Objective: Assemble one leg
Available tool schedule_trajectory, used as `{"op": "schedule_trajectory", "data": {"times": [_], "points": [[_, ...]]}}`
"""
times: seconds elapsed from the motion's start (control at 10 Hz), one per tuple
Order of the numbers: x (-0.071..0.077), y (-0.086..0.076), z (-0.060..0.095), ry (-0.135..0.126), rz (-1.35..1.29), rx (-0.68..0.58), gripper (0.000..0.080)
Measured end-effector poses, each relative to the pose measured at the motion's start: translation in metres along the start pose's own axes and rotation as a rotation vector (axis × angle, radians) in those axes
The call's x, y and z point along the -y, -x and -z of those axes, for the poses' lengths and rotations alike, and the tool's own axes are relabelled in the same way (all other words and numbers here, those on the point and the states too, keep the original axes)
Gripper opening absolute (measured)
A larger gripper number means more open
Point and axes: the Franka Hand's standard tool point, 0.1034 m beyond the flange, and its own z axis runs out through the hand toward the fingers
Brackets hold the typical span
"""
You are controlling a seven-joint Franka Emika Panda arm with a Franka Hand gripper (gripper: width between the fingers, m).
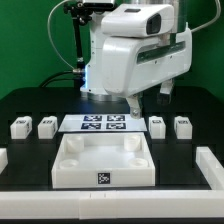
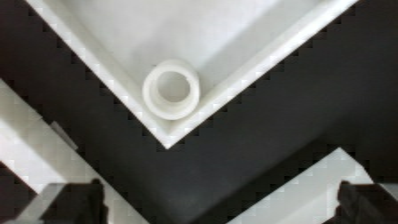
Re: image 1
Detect white marker sheet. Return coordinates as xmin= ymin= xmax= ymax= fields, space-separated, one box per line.
xmin=59 ymin=114 xmax=147 ymax=132

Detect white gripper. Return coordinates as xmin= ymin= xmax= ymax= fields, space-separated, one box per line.
xmin=101 ymin=4 xmax=192 ymax=119

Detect white fence wall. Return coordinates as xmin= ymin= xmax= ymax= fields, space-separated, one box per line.
xmin=0 ymin=190 xmax=224 ymax=219
xmin=196 ymin=147 xmax=224 ymax=190

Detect white square table top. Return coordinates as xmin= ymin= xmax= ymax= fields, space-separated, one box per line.
xmin=51 ymin=132 xmax=155 ymax=189

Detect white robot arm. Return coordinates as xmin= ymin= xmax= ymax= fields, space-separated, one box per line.
xmin=81 ymin=0 xmax=193 ymax=119

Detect grey cable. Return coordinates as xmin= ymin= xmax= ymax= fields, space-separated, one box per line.
xmin=47 ymin=0 xmax=79 ymax=71

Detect white left fence block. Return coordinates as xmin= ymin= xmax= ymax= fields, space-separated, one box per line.
xmin=0 ymin=148 xmax=8 ymax=174

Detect white front fence wall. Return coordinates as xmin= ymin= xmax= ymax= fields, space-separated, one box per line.
xmin=0 ymin=190 xmax=224 ymax=219

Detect white right fence wall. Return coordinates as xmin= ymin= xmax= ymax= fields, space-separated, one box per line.
xmin=196 ymin=147 xmax=224 ymax=190

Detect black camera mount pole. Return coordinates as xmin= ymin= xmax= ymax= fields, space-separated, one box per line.
xmin=63 ymin=1 xmax=92 ymax=74

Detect black cable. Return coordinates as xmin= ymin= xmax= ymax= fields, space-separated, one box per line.
xmin=39 ymin=70 xmax=83 ymax=88

